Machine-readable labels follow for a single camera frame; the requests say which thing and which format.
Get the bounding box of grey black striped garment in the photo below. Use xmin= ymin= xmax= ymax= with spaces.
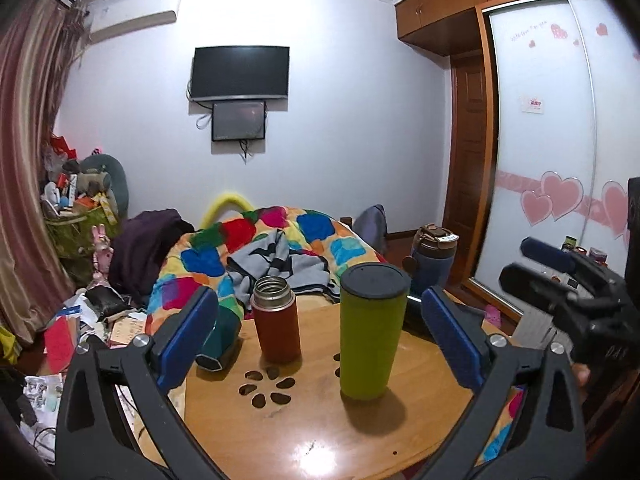
xmin=226 ymin=231 xmax=335 ymax=312

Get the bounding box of red flat packet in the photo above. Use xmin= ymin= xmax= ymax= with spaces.
xmin=43 ymin=317 xmax=82 ymax=377

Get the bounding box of pink flat book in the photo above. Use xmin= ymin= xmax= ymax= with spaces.
xmin=107 ymin=317 xmax=152 ymax=349

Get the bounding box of green cup with black lid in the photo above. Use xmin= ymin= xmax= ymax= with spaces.
xmin=339 ymin=262 xmax=411 ymax=401

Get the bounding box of black bag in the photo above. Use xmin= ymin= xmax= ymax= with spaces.
xmin=84 ymin=287 xmax=127 ymax=319

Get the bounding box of wooden overhead cabinet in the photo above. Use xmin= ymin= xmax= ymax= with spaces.
xmin=394 ymin=0 xmax=603 ymax=57

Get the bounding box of small black wall monitor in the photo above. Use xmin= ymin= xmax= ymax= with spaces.
xmin=211 ymin=100 xmax=267 ymax=143

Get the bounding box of striped brown curtain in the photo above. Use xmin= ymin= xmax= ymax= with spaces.
xmin=0 ymin=0 xmax=92 ymax=363

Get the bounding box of white heart print wardrobe door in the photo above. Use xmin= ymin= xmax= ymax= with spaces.
xmin=469 ymin=0 xmax=640 ymax=308

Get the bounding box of grey green round cushion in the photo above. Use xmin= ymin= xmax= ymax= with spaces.
xmin=79 ymin=152 xmax=132 ymax=217

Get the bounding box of round wooden table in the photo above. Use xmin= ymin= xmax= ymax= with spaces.
xmin=146 ymin=205 xmax=527 ymax=467

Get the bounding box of pink plush rabbit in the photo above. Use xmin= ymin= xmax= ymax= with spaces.
xmin=90 ymin=223 xmax=115 ymax=282

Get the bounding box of white air conditioner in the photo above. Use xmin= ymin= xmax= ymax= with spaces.
xmin=84 ymin=0 xmax=182 ymax=44

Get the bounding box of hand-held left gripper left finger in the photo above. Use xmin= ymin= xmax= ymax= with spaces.
xmin=55 ymin=285 xmax=232 ymax=480

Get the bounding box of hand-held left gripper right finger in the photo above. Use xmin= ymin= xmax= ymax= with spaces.
xmin=419 ymin=285 xmax=587 ymax=480

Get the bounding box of dark purple cloth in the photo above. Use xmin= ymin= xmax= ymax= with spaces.
xmin=108 ymin=208 xmax=196 ymax=307

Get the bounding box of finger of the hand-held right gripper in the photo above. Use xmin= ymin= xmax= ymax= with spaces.
xmin=520 ymin=236 xmax=626 ymax=288
xmin=499 ymin=262 xmax=583 ymax=322

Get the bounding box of red thermos flask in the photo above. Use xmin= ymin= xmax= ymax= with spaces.
xmin=249 ymin=275 xmax=302 ymax=364

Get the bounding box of brown wooden door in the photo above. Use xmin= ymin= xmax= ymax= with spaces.
xmin=442 ymin=54 xmax=490 ymax=262

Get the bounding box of blue grey backpack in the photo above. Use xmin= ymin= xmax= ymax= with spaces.
xmin=357 ymin=203 xmax=389 ymax=257

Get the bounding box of dark object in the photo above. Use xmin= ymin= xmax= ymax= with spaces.
xmin=404 ymin=294 xmax=442 ymax=344

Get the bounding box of blue water bottle brown lid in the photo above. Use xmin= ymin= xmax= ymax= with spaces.
xmin=402 ymin=223 xmax=459 ymax=302

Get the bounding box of green cluttered basket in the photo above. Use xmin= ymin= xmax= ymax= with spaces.
xmin=44 ymin=204 xmax=122 ymax=262

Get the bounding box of wall mounted black television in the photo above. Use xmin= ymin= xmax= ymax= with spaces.
xmin=192 ymin=45 xmax=291 ymax=102

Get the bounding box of yellow curved cushion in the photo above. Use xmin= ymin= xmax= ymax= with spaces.
xmin=199 ymin=190 xmax=257 ymax=231

